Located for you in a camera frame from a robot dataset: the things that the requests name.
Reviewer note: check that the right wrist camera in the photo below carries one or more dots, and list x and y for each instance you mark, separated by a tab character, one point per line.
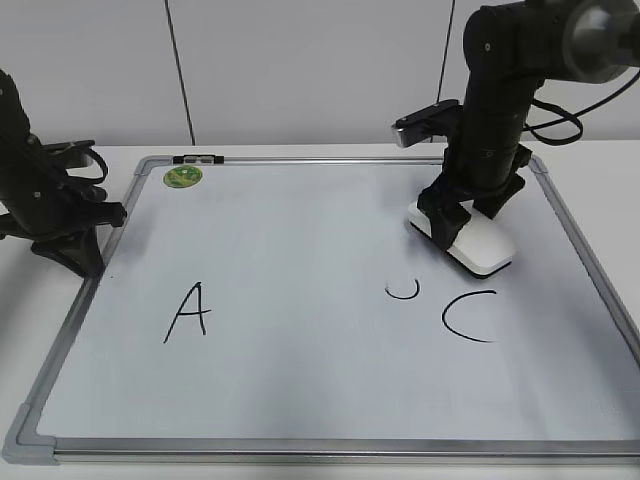
439	119

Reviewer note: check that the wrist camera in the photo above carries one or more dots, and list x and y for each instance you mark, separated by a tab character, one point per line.
439	119
70	155

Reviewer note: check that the round green magnet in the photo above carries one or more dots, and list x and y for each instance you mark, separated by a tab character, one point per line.
182	177

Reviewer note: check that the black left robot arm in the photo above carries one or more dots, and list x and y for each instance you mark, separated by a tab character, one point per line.
14	120

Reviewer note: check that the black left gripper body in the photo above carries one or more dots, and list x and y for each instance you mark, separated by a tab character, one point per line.
48	201

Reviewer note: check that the white board eraser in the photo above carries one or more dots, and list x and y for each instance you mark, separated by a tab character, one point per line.
481	247

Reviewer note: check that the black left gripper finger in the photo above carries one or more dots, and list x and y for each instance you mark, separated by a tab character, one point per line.
79	252
10	228

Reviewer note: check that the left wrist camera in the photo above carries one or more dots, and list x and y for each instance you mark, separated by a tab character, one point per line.
70	155

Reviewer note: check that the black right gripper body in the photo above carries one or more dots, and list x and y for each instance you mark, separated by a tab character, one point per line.
451	187

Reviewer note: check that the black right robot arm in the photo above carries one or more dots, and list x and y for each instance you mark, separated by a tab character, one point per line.
510	50

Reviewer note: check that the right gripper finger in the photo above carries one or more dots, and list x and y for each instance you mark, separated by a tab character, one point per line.
490	206
446	221

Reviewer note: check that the white board with grey frame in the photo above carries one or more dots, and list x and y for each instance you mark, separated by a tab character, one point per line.
284	310

